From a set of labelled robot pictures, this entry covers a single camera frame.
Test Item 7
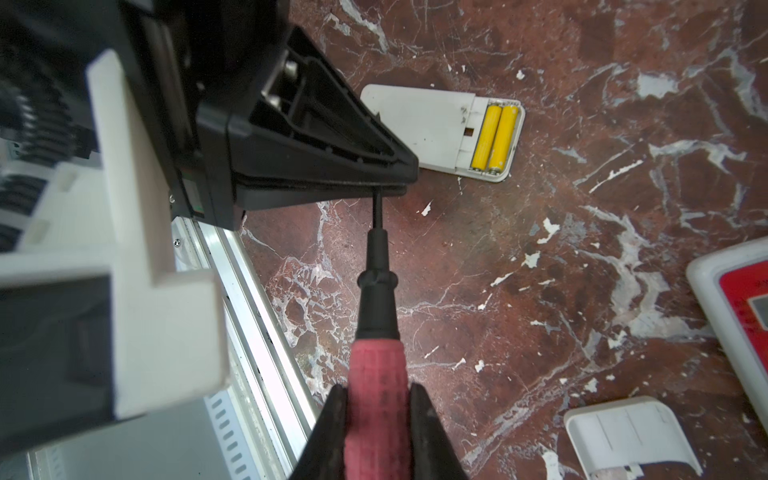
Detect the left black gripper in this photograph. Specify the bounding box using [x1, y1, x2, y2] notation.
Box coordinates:
[1, 1, 418, 230]

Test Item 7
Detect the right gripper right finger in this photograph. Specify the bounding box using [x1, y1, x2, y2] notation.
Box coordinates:
[409, 383, 468, 480]

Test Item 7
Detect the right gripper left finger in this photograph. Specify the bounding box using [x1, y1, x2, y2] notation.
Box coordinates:
[289, 385, 348, 480]

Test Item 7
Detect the red handled screwdriver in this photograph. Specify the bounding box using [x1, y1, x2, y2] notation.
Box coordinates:
[344, 190, 412, 479]

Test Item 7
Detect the white battery cover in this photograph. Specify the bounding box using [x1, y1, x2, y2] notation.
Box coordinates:
[564, 396, 703, 479]

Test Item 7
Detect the red white remote control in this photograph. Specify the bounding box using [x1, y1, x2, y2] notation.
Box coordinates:
[686, 237, 767, 426]

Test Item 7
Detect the yellow battery inner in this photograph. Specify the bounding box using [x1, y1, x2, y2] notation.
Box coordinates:
[470, 105, 503, 171]

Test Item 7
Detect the yellow battery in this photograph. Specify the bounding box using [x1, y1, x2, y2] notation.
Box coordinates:
[488, 105, 519, 174]
[470, 105, 503, 171]

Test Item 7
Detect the yellow battery outer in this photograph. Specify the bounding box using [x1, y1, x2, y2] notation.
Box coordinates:
[488, 105, 519, 174]

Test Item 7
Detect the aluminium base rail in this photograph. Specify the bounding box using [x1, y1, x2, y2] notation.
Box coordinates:
[25, 219, 317, 479]

